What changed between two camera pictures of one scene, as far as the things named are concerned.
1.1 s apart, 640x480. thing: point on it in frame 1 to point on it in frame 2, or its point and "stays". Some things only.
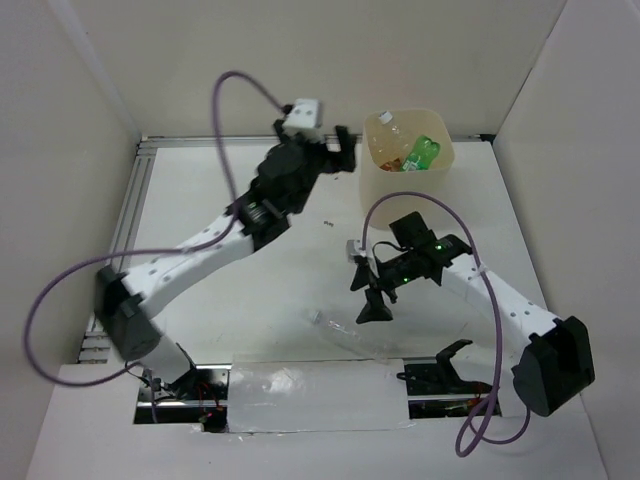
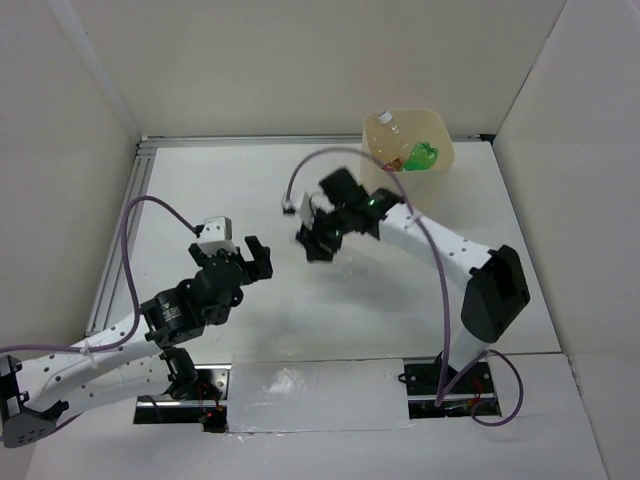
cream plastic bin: (405, 152) stays
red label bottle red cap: (395, 165) stays
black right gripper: (375, 308) to (311, 240)
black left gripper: (334, 161) to (258, 268)
